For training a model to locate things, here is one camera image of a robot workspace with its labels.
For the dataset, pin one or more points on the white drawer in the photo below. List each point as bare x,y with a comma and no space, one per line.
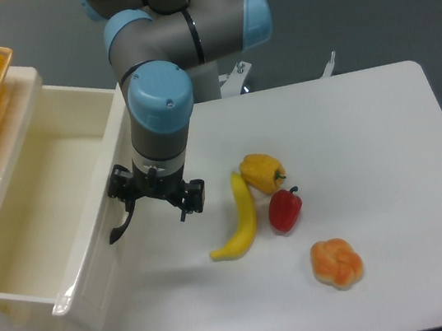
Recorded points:
88,130

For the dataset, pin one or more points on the black top drawer handle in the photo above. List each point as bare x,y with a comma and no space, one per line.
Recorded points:
117,232

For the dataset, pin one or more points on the yellow bell pepper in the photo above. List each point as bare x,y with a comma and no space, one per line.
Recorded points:
263,172

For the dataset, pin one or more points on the white drawer cabinet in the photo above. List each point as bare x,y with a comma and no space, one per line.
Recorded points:
33,255

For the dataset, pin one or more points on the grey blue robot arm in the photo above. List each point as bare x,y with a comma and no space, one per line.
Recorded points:
151,46

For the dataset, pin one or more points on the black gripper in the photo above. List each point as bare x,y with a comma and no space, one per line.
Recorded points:
128,186

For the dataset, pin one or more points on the yellow banana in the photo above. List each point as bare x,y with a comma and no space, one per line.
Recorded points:
239,244

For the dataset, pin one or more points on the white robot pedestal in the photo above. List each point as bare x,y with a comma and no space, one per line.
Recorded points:
205,80

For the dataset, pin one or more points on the orange knotted bread roll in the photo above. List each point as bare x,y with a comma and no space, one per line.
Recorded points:
336,263

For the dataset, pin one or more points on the red bell pepper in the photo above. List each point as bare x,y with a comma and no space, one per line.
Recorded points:
284,209

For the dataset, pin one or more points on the white metal base frame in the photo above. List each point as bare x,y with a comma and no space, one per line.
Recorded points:
233,83

